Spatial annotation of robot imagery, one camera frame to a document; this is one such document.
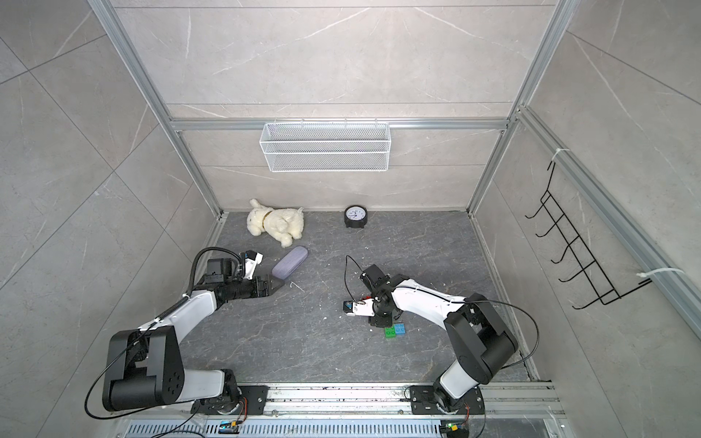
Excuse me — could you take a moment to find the black round clock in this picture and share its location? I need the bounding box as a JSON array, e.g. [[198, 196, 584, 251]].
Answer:
[[344, 205, 368, 228]]

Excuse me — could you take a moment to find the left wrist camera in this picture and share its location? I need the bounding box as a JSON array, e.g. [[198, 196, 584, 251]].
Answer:
[[240, 250, 263, 280]]

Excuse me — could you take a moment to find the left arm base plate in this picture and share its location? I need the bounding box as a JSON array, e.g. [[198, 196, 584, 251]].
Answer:
[[191, 385, 269, 416]]

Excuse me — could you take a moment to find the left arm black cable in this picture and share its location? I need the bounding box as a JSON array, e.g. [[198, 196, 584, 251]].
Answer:
[[83, 245, 242, 422]]

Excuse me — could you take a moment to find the aluminium mounting rail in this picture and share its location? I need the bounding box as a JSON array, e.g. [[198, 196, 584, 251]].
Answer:
[[112, 383, 574, 437]]

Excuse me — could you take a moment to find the purple glasses case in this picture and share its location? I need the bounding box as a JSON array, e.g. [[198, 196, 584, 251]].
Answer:
[[272, 246, 309, 280]]

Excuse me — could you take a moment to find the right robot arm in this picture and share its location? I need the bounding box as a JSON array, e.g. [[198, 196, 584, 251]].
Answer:
[[343, 265, 518, 412]]

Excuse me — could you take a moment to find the black wall hook rack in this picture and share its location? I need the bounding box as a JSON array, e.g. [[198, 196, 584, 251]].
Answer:
[[524, 162, 653, 310]]

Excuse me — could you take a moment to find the cream plush dog toy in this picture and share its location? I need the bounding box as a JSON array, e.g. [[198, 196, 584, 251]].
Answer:
[[246, 199, 304, 248]]

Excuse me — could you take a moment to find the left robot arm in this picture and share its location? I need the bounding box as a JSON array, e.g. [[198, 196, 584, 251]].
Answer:
[[102, 274, 284, 414]]

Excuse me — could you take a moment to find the white wire basket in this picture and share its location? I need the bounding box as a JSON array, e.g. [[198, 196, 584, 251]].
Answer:
[[259, 122, 392, 173]]

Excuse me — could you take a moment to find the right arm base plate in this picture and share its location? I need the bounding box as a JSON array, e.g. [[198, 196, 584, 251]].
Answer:
[[403, 385, 485, 415]]

